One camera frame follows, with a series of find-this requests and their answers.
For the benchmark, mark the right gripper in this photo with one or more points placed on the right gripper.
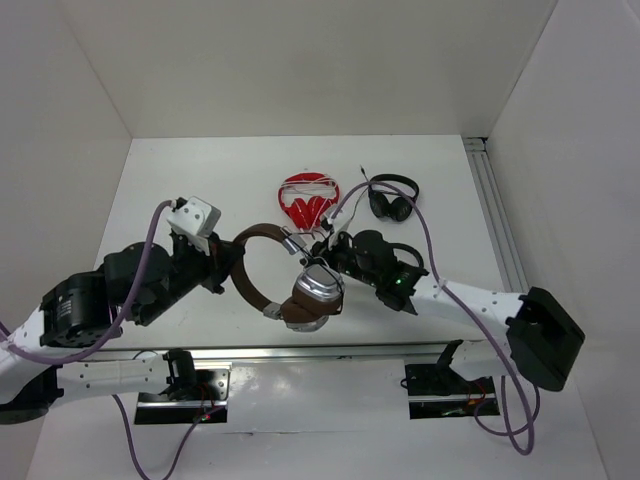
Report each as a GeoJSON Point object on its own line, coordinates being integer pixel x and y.
{"type": "Point", "coordinates": [326, 251]}

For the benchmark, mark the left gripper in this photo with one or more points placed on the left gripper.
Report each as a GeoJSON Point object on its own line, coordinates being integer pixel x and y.
{"type": "Point", "coordinates": [219, 260]}

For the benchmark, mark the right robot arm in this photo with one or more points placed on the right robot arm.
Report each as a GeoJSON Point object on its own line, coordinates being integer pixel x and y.
{"type": "Point", "coordinates": [529, 333]}

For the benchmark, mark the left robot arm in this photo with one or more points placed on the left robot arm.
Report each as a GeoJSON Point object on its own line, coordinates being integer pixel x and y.
{"type": "Point", "coordinates": [75, 315]}

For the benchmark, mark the black headphones near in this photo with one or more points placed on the black headphones near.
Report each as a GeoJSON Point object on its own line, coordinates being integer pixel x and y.
{"type": "Point", "coordinates": [410, 250]}

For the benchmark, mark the red headphones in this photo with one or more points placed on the red headphones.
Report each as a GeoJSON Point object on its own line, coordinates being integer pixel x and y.
{"type": "Point", "coordinates": [306, 196]}

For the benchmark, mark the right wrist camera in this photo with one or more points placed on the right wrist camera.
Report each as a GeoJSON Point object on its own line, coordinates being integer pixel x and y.
{"type": "Point", "coordinates": [335, 221]}

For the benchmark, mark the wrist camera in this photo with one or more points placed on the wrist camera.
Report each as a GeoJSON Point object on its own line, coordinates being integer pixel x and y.
{"type": "Point", "coordinates": [195, 220]}
{"type": "Point", "coordinates": [335, 221]}

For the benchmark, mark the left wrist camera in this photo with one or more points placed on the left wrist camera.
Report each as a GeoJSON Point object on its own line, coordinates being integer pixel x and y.
{"type": "Point", "coordinates": [195, 220]}

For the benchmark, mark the aluminium front rail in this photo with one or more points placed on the aluminium front rail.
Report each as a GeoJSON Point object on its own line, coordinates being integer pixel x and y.
{"type": "Point", "coordinates": [410, 353]}

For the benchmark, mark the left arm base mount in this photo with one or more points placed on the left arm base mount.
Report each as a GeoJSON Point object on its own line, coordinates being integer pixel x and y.
{"type": "Point", "coordinates": [207, 401]}

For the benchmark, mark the aluminium side rail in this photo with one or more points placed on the aluminium side rail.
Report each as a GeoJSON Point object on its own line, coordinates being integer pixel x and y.
{"type": "Point", "coordinates": [500, 232]}

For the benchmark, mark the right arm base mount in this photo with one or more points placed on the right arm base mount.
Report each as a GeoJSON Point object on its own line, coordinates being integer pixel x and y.
{"type": "Point", "coordinates": [437, 392]}

